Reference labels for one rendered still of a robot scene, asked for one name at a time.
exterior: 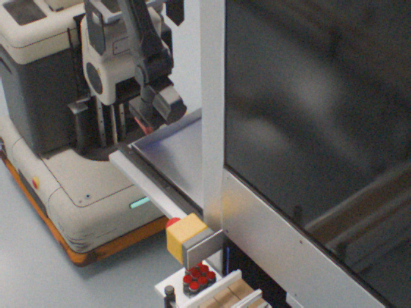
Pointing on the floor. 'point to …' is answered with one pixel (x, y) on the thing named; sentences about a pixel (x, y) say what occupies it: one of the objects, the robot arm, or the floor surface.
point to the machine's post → (213, 118)
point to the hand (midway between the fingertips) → (149, 133)
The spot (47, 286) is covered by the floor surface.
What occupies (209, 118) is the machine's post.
